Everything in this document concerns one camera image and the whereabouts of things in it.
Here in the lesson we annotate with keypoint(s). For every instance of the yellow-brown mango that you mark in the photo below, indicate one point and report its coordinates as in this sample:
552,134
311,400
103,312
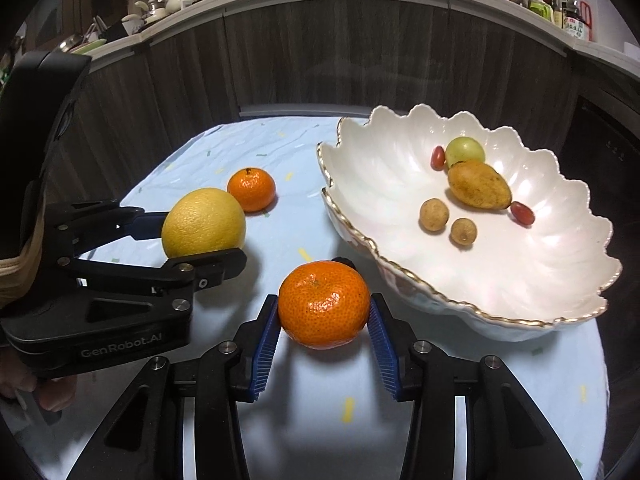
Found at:
479,185

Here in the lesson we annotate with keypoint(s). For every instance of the green plate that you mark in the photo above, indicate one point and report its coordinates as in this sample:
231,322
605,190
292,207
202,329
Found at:
89,46

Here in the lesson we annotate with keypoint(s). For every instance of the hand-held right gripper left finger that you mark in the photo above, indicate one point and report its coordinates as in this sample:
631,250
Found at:
265,350

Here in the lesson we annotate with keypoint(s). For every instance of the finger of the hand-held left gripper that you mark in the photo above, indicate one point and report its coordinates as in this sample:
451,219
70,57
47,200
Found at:
145,225
210,265

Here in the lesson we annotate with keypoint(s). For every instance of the large orange mandarin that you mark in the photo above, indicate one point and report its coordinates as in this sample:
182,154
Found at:
324,305

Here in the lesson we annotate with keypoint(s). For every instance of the light blue confetti tablecloth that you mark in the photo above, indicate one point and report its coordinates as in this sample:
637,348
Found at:
290,150

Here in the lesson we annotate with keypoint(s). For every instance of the red grape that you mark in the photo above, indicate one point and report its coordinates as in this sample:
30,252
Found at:
521,213
438,157

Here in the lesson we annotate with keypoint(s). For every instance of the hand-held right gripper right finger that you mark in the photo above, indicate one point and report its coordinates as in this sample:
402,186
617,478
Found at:
382,355

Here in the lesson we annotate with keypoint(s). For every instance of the white ceramic teapot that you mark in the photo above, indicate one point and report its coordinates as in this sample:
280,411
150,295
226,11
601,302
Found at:
180,2

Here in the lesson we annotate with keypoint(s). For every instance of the brown longan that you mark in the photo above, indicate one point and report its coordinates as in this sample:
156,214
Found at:
432,215
463,231

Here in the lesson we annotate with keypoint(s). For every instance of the dark wood kitchen cabinet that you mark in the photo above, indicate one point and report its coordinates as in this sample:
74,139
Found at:
325,55

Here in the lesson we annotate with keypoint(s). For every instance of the green plastic container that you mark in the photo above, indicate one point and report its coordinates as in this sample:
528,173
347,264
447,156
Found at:
541,9

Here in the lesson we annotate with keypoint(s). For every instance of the green grape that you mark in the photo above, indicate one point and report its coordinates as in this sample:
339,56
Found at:
465,149

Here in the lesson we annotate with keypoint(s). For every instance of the black built-in appliance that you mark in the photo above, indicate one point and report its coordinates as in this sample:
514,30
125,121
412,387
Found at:
600,135

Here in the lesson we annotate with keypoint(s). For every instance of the white scalloped gold-rimmed bowl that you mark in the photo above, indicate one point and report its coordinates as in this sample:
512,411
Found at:
525,270

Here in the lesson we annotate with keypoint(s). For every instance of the person's left hand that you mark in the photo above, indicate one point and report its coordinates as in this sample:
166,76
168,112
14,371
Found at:
45,392

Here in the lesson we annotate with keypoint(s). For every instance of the white ceramic cup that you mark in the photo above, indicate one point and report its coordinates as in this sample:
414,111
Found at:
133,25

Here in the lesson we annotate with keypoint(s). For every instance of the yellow grapefruit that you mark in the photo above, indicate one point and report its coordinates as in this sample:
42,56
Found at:
205,222

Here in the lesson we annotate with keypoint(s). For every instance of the small orange mandarin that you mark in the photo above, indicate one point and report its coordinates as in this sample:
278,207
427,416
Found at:
251,189

